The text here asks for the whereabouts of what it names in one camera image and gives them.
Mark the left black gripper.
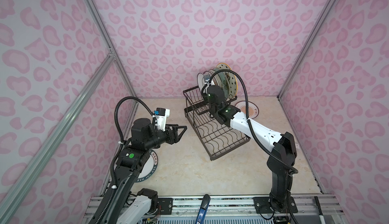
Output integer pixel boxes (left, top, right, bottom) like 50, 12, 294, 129
144, 123, 186, 152

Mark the white plate dark green rim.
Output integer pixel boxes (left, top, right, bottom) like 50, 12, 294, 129
136, 150, 159, 182

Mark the white plate brown ring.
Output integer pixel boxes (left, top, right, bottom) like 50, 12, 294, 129
197, 72, 209, 95

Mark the orange sunburst plate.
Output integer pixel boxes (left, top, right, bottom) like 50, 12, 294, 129
204, 70, 220, 86
235, 101, 259, 119

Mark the star pattern cartoon plate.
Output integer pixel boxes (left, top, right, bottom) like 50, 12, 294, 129
217, 63, 238, 99

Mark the light green flower plate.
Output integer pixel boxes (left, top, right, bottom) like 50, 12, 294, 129
215, 72, 230, 100

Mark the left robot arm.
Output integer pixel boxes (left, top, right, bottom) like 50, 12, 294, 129
89, 118, 187, 224

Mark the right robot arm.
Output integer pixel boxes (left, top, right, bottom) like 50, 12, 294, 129
203, 85, 298, 212

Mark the black wire dish rack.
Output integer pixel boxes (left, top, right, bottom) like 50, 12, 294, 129
183, 86, 250, 161

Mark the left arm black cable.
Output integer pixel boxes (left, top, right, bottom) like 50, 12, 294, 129
113, 96, 154, 144

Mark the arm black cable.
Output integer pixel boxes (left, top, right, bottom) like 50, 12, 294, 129
113, 96, 154, 144
201, 68, 299, 175

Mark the blue handled tool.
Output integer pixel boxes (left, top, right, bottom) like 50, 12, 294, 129
195, 194, 211, 224

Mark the aluminium mounting rail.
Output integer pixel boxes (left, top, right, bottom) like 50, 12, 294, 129
81, 193, 350, 224

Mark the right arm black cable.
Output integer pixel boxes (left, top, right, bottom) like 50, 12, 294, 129
201, 68, 299, 175

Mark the aluminium frame bars left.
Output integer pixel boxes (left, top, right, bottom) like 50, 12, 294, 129
1, 0, 133, 224

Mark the aluminium frame bar right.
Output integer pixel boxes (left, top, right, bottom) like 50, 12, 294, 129
277, 0, 338, 101

